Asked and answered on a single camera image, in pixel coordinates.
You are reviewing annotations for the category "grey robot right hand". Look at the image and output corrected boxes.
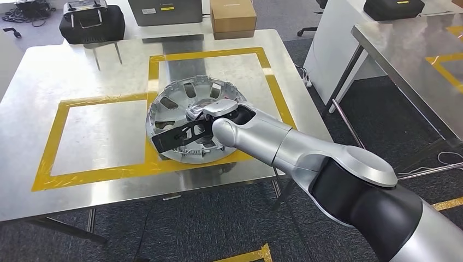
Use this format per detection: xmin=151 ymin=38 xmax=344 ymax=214
xmin=185 ymin=103 xmax=213 ymax=124

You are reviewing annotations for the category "silver plastic wheel hubcap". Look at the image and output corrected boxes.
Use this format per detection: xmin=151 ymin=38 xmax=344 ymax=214
xmin=145 ymin=75 xmax=248 ymax=165

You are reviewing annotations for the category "stainless steel workbench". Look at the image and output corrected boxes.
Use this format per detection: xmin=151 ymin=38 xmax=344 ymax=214
xmin=0 ymin=28 xmax=334 ymax=243

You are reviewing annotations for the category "grey equipment box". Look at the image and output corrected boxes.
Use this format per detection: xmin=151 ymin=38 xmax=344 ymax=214
xmin=127 ymin=0 xmax=203 ymax=27

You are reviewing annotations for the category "brown cardboard box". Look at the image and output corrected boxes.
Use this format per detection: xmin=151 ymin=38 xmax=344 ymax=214
xmin=210 ymin=0 xmax=258 ymax=40

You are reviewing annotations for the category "white power strip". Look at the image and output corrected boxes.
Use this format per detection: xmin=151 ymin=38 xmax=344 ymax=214
xmin=294 ymin=65 xmax=313 ymax=88

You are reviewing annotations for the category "black carry bag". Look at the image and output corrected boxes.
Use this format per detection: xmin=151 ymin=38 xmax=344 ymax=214
xmin=58 ymin=2 xmax=126 ymax=45

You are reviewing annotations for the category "black office chair base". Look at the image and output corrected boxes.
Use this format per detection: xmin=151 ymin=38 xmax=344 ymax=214
xmin=296 ymin=0 xmax=328 ymax=38

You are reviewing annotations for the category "yellow floor tape marking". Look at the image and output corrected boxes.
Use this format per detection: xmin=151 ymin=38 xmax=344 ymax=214
xmin=213 ymin=243 xmax=272 ymax=262

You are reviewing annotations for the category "grey remote controller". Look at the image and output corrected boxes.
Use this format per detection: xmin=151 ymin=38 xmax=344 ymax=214
xmin=63 ymin=0 xmax=109 ymax=29

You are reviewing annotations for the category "steel bench white side panel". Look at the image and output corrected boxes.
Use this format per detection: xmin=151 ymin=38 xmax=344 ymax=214
xmin=303 ymin=0 xmax=463 ymax=151

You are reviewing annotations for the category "black equipment case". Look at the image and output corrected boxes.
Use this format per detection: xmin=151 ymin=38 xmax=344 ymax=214
xmin=363 ymin=0 xmax=426 ymax=21

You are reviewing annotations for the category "thin metal floor bar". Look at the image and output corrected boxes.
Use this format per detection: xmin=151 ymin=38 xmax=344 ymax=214
xmin=396 ymin=162 xmax=463 ymax=182

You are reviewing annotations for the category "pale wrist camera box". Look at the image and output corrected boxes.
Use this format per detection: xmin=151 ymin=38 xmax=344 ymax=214
xmin=201 ymin=99 xmax=240 ymax=117

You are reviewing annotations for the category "dark grey wrist bracket plate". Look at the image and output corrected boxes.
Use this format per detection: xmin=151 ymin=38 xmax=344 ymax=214
xmin=152 ymin=121 xmax=215 ymax=154

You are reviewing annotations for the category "black cable pile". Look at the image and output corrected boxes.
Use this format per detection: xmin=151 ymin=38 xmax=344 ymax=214
xmin=2 ymin=0 xmax=57 ymax=28

